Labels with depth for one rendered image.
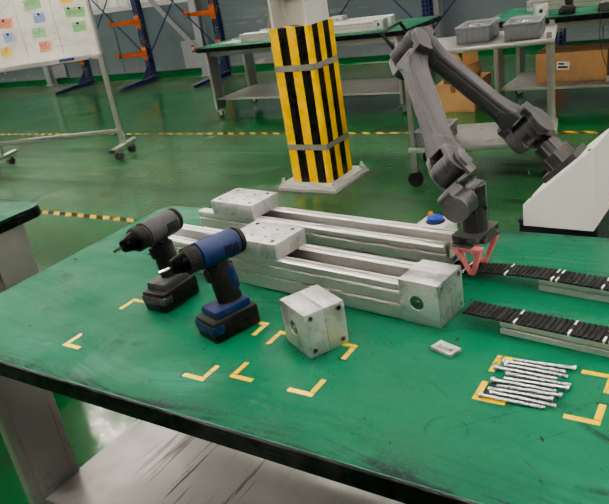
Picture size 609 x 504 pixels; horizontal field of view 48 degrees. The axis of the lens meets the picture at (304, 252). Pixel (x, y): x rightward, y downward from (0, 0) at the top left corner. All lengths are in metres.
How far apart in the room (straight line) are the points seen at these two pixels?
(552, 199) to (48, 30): 5.79
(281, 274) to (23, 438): 0.88
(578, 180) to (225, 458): 1.21
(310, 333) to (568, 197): 0.77
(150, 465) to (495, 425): 1.23
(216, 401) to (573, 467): 0.61
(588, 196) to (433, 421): 0.81
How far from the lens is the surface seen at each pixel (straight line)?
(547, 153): 1.87
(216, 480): 2.00
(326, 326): 1.33
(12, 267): 2.91
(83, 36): 6.83
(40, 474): 2.13
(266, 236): 1.61
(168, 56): 12.26
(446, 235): 1.61
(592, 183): 1.75
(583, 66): 6.24
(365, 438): 1.13
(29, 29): 7.10
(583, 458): 1.09
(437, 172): 1.50
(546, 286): 1.51
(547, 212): 1.81
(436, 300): 1.36
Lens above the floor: 1.49
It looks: 23 degrees down
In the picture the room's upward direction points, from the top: 10 degrees counter-clockwise
